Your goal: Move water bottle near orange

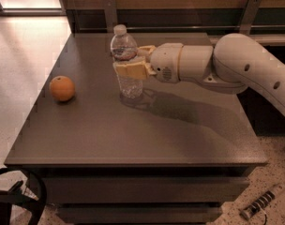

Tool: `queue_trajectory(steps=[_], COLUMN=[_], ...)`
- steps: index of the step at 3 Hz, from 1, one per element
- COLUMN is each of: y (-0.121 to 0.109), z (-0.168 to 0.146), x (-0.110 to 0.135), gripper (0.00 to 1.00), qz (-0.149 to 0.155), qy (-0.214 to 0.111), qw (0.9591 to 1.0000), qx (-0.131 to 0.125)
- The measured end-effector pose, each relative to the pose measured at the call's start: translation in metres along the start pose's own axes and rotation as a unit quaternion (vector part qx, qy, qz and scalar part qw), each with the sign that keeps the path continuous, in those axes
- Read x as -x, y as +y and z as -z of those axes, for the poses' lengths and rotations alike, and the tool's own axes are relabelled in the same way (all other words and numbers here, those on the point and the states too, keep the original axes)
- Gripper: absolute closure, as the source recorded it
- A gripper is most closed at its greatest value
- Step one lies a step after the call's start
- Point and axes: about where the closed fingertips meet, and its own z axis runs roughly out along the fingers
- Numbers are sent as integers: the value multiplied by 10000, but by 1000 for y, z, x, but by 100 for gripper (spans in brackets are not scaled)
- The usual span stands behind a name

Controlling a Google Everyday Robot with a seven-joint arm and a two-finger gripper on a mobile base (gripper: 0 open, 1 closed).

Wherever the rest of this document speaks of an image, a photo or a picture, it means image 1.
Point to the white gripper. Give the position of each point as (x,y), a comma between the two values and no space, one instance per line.
(164,62)

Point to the clear plastic water bottle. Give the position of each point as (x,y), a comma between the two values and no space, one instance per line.
(124,51)

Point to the black round robot base part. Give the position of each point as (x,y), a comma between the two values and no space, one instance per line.
(14,196)

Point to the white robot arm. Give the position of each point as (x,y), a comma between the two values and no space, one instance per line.
(235,63)

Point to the orange fruit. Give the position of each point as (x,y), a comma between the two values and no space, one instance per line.
(62,88)

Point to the grey drawer cabinet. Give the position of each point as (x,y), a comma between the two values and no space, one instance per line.
(175,130)

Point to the upper grey drawer front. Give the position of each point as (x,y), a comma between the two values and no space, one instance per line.
(144,189)

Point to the grey drawer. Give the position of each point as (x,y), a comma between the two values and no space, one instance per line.
(144,189)
(139,215)

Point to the lower grey drawer front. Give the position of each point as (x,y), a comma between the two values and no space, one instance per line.
(139,215)

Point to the white power strip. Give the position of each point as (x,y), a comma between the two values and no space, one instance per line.
(262,202)

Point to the left metal wall bracket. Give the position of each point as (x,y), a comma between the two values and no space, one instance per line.
(110,12)

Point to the metal wall bracket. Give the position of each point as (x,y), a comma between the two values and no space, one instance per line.
(248,16)
(110,12)

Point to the horizontal metal rail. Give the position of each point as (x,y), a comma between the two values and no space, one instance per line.
(223,29)

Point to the right metal wall bracket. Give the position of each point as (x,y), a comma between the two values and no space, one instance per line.
(248,16)

